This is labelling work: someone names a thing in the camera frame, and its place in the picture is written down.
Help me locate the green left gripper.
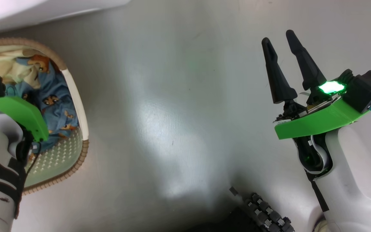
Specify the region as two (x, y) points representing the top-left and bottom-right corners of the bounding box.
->
(0, 96), (49, 142)

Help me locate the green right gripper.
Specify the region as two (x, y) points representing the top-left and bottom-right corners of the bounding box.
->
(262, 30), (371, 140)

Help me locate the blue cartoon print garment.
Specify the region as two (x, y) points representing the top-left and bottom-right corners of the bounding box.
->
(0, 55), (80, 156)

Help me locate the cream garment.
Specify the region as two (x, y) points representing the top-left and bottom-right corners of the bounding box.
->
(0, 45), (44, 90)

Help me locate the cream perforated laundry basket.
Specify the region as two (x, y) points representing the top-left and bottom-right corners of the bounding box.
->
(0, 38), (90, 196)

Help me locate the white washing machine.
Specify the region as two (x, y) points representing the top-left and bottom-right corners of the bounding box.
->
(0, 0), (132, 36)

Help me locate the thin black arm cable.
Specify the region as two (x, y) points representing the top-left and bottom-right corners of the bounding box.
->
(24, 141), (42, 177)

